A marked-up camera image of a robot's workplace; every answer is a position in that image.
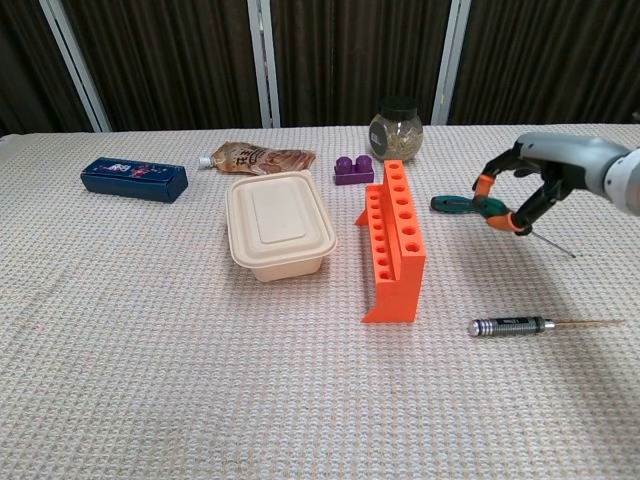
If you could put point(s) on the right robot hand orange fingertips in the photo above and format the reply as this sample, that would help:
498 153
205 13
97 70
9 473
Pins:
570 160

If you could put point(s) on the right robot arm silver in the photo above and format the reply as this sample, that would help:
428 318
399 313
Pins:
625 180

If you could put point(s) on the silver black precision screwdriver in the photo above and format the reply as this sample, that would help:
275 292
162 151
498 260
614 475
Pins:
510 325

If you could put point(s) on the orange tool holder rack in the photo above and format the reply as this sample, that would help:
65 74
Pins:
400 295

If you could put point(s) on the glass jar black lid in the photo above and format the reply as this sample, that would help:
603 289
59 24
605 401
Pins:
400 140

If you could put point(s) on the purple toy building brick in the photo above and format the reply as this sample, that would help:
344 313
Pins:
352 175

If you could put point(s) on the beige lidded food container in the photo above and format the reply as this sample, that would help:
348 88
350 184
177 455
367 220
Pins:
280 215

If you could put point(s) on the brown spouted sauce pouch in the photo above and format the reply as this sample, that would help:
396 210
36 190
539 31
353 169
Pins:
260 157

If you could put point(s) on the dark brown curtain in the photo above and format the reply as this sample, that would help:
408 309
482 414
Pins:
175 60

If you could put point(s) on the dark blue cardboard box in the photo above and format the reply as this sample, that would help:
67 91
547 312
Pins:
130 182

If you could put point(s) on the beige waffle tablecloth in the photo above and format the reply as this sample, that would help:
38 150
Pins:
150 350

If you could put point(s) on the white frame post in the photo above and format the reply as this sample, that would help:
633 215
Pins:
450 50
75 60
262 60

